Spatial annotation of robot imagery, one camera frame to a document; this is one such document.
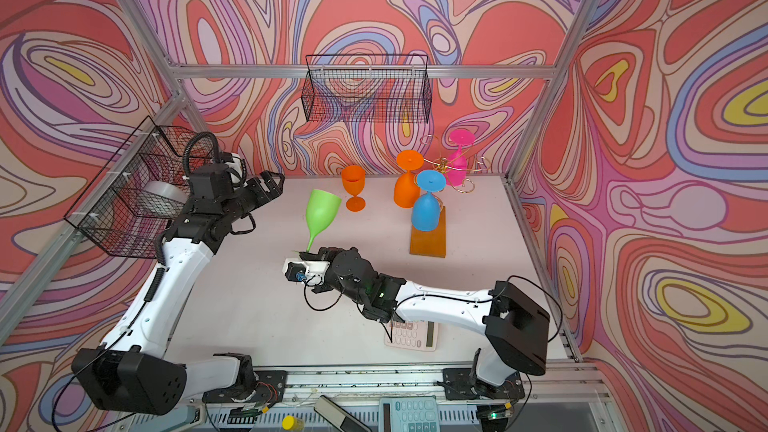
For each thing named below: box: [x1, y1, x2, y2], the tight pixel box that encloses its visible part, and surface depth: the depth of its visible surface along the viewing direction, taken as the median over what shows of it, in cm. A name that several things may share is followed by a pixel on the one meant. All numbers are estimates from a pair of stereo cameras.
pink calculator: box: [384, 320, 439, 352], surface depth 80 cm
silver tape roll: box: [143, 180, 189, 204], surface depth 75 cm
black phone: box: [313, 395, 373, 432], surface depth 69 cm
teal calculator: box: [378, 395, 440, 432], surface depth 69 cm
